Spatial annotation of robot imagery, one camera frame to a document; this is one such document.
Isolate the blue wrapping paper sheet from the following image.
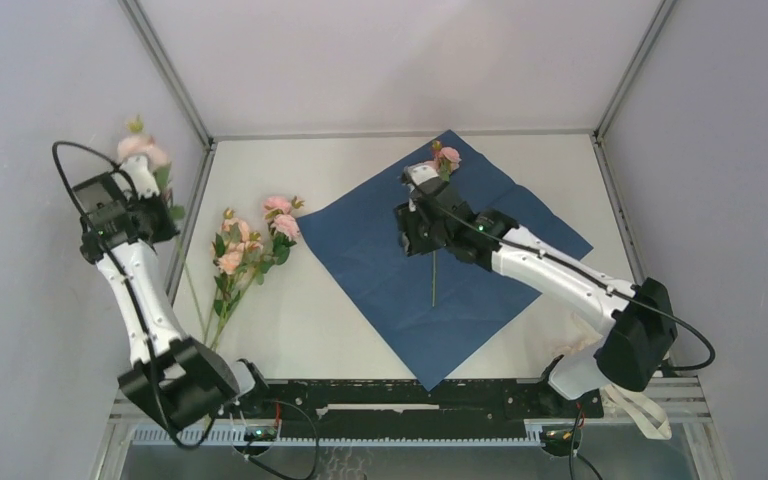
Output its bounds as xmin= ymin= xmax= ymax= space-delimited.
xmin=300 ymin=131 xmax=605 ymax=389

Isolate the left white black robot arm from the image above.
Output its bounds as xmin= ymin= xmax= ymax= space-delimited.
xmin=81 ymin=194 xmax=273 ymax=434

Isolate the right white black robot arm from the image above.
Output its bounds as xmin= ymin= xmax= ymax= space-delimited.
xmin=395 ymin=166 xmax=677 ymax=416

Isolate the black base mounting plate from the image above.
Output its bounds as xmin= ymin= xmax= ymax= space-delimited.
xmin=229 ymin=379 xmax=604 ymax=442

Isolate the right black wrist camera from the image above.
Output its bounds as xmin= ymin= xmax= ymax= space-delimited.
xmin=73 ymin=173 xmax=136 ymax=264

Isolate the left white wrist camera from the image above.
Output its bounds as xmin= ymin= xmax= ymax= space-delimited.
xmin=120 ymin=154 xmax=160 ymax=199

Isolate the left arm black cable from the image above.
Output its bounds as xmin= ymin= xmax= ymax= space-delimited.
xmin=51 ymin=140 xmax=220 ymax=452

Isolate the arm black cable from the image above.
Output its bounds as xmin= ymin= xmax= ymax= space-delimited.
xmin=51 ymin=140 xmax=220 ymax=452
xmin=410 ymin=182 xmax=718 ymax=374

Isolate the cream ribbon strap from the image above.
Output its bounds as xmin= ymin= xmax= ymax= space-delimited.
xmin=551 ymin=314 xmax=673 ymax=442

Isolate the white slotted cable duct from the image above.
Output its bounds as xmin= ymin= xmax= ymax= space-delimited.
xmin=130 ymin=425 xmax=544 ymax=447

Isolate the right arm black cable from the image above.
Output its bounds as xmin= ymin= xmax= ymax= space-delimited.
xmin=410 ymin=182 xmax=718 ymax=374

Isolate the aluminium front frame rail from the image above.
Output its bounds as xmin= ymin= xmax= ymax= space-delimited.
xmin=108 ymin=378 xmax=713 ymax=425

